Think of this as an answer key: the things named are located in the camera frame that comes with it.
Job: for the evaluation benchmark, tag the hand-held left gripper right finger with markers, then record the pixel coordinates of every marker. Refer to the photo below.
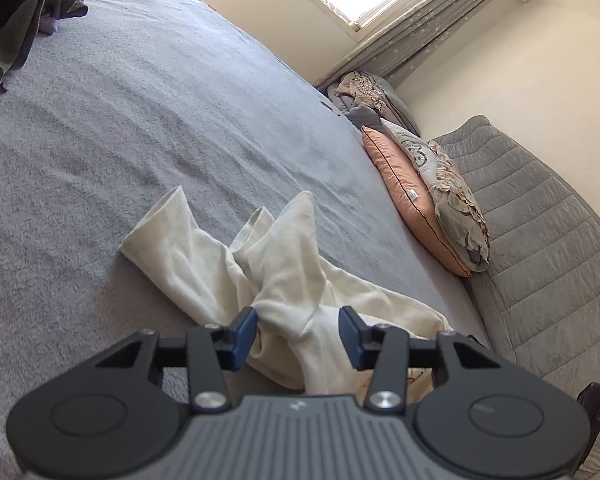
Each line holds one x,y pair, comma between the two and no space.
351,337

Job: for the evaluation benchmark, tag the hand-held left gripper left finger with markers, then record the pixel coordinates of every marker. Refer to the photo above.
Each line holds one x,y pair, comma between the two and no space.
245,337

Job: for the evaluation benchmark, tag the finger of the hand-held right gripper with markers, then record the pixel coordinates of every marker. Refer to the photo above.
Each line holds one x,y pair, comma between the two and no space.
597,405

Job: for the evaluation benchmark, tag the cream sweatshirt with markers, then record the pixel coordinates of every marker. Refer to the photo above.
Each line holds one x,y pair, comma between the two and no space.
280,270

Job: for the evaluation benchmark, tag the pile of dark clothes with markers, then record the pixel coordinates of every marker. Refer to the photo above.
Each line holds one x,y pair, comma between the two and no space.
15,20

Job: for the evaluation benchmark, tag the pink pillow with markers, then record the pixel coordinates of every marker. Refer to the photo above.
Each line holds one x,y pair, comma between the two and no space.
405,195

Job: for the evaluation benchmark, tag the floral grey pillow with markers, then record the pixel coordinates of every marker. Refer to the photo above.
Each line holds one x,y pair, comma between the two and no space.
455,200

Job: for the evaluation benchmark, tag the grey quilted headboard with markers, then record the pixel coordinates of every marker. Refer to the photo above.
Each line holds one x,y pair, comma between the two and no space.
530,220

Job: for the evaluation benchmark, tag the small red item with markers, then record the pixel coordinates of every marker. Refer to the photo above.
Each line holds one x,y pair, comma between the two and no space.
330,108

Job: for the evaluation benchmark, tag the bundled grey quilt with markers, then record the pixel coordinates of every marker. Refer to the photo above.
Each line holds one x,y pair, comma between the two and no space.
370,92

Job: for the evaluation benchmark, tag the grey star curtain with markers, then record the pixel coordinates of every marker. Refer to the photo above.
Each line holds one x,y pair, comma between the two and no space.
420,30

